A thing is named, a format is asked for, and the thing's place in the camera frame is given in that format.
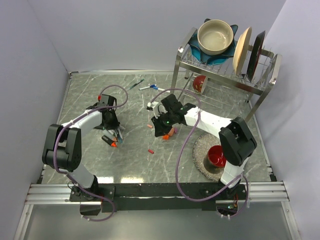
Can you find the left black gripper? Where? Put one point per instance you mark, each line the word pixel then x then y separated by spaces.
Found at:
pixel 115 124

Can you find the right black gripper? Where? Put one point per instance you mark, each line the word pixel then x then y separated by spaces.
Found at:
pixel 160 130

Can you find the dark blue pen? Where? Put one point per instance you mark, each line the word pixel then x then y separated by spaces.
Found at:
pixel 119 136

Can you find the black orange highlighter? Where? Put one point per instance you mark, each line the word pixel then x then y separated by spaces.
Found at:
pixel 110 142

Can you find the orange highlighter cap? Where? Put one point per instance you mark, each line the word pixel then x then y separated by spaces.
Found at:
pixel 165 137

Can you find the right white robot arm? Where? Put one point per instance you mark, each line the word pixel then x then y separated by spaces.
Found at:
pixel 236 139

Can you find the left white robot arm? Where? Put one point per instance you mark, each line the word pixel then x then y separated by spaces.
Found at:
pixel 63 143

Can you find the blue capped white marker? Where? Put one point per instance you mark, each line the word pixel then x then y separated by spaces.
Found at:
pixel 154 86

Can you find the small red bowl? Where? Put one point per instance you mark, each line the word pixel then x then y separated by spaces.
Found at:
pixel 199 84

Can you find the speckled grey plate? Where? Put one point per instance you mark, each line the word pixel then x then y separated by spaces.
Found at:
pixel 200 149

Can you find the steel dish rack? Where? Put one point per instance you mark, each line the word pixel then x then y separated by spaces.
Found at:
pixel 223 77

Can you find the teal star shaped plate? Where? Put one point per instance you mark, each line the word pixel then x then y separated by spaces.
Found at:
pixel 212 60

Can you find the red black mug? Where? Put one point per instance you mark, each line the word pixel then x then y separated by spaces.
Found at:
pixel 214 161

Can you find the beige ceramic bowl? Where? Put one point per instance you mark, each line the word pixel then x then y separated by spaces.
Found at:
pixel 214 37

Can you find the black base bar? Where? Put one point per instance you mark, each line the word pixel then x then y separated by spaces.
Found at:
pixel 156 196

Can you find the beige plate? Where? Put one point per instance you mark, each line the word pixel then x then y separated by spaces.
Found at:
pixel 241 50

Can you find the black plate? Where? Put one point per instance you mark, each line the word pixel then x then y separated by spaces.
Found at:
pixel 255 54

